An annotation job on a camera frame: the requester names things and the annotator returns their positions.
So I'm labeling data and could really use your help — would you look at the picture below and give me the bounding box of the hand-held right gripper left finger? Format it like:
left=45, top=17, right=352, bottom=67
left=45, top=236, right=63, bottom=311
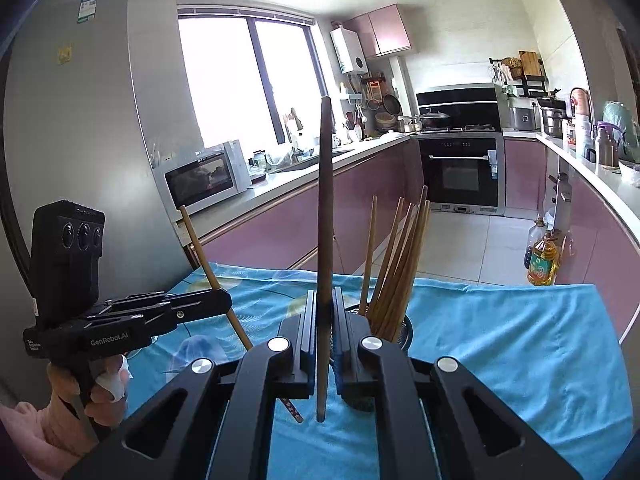
left=62, top=287, right=321, bottom=480

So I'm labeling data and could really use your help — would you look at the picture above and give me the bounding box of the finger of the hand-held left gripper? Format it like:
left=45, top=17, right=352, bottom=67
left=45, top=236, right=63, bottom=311
left=100, top=287, right=233, bottom=337

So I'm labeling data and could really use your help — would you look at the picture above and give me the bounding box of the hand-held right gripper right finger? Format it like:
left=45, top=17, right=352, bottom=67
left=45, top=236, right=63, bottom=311
left=330, top=287, right=583, bottom=480

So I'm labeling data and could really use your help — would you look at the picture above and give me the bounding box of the wooden chopstick patterned handle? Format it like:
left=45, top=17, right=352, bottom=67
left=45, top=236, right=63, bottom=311
left=179, top=205, right=305, bottom=423
left=316, top=96, right=335, bottom=423

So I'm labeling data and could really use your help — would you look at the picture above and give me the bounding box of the black mesh holder cup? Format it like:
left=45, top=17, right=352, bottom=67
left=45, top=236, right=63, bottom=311
left=342, top=301, right=415, bottom=411

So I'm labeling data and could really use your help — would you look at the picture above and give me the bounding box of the bundle of wooden chopsticks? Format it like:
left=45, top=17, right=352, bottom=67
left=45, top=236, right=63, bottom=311
left=357, top=185, right=432, bottom=338

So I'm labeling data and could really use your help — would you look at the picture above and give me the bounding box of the person's left forearm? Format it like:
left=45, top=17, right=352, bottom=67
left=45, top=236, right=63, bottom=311
left=0, top=400, right=101, bottom=480

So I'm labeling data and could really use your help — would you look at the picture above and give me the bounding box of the person's left hand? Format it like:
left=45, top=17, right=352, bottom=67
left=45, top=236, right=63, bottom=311
left=47, top=352, right=132, bottom=428

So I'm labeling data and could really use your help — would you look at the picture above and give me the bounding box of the long pink base cabinet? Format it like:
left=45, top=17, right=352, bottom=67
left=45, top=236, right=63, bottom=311
left=192, top=140, right=426, bottom=273

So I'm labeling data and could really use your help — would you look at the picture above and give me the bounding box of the white microwave oven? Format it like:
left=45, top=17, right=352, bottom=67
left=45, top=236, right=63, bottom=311
left=164, top=140, right=253, bottom=211

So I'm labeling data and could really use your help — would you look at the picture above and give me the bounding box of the silver refrigerator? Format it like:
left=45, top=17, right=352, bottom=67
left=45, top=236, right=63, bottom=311
left=0, top=0, right=201, bottom=411

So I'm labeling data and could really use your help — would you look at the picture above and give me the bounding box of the blue printed tablecloth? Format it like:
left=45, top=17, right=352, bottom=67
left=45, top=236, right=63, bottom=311
left=125, top=260, right=633, bottom=480

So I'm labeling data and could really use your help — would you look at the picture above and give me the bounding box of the black built-in oven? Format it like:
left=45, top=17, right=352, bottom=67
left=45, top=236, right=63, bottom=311
left=419, top=135, right=506, bottom=211

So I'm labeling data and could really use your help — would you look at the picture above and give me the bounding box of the clear plastic bottle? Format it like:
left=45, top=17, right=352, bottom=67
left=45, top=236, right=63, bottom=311
left=523, top=215, right=546, bottom=271

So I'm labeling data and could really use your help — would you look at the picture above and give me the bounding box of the yellow cooking oil bottle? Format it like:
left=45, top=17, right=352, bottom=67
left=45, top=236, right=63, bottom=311
left=527, top=230, right=563, bottom=286

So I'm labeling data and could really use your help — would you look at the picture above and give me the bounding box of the kitchen window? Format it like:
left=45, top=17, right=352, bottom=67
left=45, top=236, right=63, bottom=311
left=177, top=5, right=333, bottom=148

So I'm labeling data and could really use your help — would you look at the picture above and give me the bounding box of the wok with lid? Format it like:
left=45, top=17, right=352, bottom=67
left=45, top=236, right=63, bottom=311
left=419, top=109, right=453, bottom=130

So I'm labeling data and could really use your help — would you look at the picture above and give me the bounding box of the narrow pink base cabinet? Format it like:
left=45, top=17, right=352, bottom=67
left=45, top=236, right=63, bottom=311
left=504, top=137, right=548, bottom=213

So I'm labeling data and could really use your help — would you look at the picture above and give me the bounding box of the black range hood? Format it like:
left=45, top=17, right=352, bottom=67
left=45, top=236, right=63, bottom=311
left=416, top=85, right=501, bottom=131

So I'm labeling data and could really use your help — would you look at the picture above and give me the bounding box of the curved pink base cabinet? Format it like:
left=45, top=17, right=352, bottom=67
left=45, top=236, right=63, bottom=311
left=547, top=152, right=640, bottom=341

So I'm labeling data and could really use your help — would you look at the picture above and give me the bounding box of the white water heater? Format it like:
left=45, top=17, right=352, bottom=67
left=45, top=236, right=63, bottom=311
left=330, top=25, right=370, bottom=75

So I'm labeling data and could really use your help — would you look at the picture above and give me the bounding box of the silver rice cooker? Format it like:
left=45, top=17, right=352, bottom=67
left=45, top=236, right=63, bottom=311
left=507, top=97, right=541, bottom=132

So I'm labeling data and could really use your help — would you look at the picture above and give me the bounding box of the steel steamer pot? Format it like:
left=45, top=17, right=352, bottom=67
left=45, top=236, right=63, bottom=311
left=540, top=105, right=568, bottom=138

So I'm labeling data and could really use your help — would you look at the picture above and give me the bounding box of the black countertop storage rack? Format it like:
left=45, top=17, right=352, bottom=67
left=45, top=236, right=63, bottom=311
left=489, top=50, right=551, bottom=98

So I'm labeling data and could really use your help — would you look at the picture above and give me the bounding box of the pink white tall container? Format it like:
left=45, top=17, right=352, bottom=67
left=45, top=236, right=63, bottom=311
left=570, top=87, right=596, bottom=158

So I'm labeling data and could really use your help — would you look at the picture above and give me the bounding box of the steel thermos bottle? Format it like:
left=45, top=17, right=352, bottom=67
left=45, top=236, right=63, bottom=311
left=595, top=122, right=620, bottom=168

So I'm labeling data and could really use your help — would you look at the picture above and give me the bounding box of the green bag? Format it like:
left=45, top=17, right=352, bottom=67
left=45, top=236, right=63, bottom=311
left=602, top=101, right=640, bottom=163

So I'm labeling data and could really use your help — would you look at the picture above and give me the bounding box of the pink wall cabinet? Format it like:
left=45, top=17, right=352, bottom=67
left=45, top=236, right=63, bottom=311
left=345, top=4, right=413, bottom=59

